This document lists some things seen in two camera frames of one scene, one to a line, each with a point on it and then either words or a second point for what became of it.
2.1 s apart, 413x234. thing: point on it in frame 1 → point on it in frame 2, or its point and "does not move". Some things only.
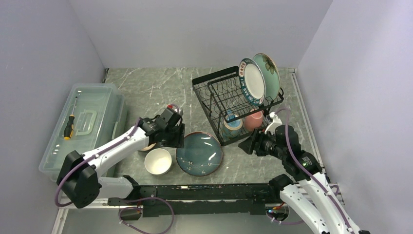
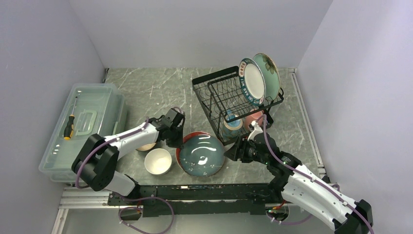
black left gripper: [178, 142] does not move
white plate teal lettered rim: [252, 81] does not move
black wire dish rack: [234, 117] does not move
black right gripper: [254, 141] → [238, 150]
